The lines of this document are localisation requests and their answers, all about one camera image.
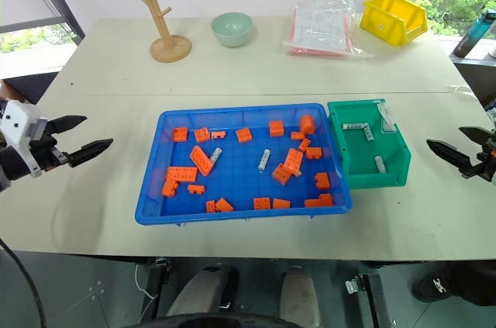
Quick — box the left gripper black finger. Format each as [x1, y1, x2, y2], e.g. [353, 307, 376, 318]
[66, 138, 115, 168]
[47, 114, 88, 136]

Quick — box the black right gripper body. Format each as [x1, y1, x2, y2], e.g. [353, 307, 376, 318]
[460, 148, 496, 182]

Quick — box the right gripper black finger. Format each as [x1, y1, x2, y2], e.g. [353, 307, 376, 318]
[458, 126, 492, 148]
[425, 139, 479, 174]

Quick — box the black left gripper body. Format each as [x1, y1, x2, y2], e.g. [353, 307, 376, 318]
[29, 130, 73, 172]

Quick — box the green plastic bin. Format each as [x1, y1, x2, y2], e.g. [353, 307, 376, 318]
[327, 98, 412, 190]

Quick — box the orange plastic building brick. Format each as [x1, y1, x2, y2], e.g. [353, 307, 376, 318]
[166, 165, 199, 183]
[188, 145, 215, 178]
[282, 147, 305, 176]

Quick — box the dark teal water bottle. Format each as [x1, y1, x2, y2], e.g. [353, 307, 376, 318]
[452, 9, 496, 59]

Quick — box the wooden mug tree stand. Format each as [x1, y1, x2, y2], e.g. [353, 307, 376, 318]
[110, 0, 193, 63]

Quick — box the black shoe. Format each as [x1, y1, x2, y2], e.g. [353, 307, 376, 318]
[411, 261, 496, 308]

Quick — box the orange stepped building block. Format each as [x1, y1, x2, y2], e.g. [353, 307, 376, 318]
[304, 193, 335, 209]

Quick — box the yellow plastic bin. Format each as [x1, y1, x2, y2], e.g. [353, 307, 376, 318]
[359, 0, 429, 47]

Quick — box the orange rounded building block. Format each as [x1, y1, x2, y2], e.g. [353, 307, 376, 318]
[298, 114, 316, 135]

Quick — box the blue plastic tray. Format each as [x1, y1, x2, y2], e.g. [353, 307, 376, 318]
[134, 102, 354, 227]

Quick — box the stack of clear plastic bags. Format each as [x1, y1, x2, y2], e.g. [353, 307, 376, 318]
[282, 0, 375, 60]

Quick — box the grey rounded foot cover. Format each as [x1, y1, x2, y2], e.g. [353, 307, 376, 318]
[279, 268, 322, 328]
[165, 268, 230, 318]

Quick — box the mint green bowl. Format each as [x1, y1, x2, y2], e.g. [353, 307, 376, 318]
[210, 12, 255, 49]

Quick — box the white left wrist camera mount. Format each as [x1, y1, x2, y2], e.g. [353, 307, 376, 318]
[0, 99, 49, 178]

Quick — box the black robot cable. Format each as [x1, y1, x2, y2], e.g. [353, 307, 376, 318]
[0, 237, 48, 328]

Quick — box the black table leg with bracket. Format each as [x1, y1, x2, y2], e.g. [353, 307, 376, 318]
[146, 257, 174, 321]
[344, 272, 390, 328]

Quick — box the thin white floor cable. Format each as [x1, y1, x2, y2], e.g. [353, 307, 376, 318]
[134, 264, 159, 321]

